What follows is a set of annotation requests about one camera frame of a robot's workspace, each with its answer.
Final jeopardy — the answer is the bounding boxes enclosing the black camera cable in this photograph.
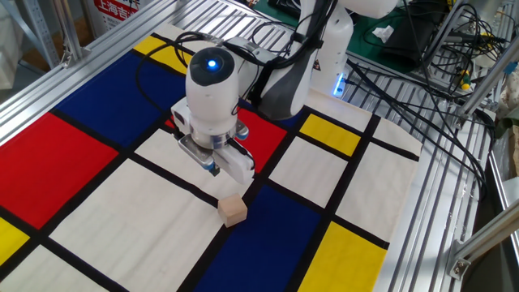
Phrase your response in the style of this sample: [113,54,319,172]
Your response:
[135,31,222,131]

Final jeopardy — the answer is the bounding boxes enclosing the long black cables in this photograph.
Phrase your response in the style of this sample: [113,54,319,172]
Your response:
[344,58,487,191]

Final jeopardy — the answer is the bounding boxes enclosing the white crumpled tissue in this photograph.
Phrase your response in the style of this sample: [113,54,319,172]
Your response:
[371,24,395,44]

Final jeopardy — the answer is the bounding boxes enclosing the Mondrian pattern cloth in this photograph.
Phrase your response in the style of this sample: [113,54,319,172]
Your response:
[0,22,423,292]

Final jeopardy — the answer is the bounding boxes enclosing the black pouch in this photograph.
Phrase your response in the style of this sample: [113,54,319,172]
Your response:
[380,14,441,70]

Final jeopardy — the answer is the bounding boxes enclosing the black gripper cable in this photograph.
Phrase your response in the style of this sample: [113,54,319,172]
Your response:
[226,137,255,170]

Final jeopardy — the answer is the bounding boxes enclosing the small wooden block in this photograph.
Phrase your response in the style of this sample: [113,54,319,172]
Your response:
[217,193,249,229]

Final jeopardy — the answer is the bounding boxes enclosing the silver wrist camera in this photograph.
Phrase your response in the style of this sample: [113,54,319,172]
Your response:
[177,132,223,178]

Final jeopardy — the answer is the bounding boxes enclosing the yellow green screwdriver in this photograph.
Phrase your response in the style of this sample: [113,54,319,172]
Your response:
[457,68,472,91]

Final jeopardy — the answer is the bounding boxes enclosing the white sign red lettering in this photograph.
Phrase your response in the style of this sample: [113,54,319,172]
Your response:
[92,0,141,32]

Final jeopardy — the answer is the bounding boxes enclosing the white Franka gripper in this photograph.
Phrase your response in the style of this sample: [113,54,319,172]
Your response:
[213,140,256,186]

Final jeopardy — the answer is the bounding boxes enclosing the green mat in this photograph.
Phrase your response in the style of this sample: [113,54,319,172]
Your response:
[251,0,418,74]

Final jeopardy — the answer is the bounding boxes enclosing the perforated metal post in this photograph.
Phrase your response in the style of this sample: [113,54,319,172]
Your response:
[22,0,62,68]

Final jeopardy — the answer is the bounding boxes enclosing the aluminium frame bar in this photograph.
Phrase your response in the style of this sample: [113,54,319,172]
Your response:
[457,38,519,118]
[448,210,519,281]
[52,0,92,68]

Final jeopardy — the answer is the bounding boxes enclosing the tangled black cable bundle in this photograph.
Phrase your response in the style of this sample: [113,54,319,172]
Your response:
[405,0,512,106]

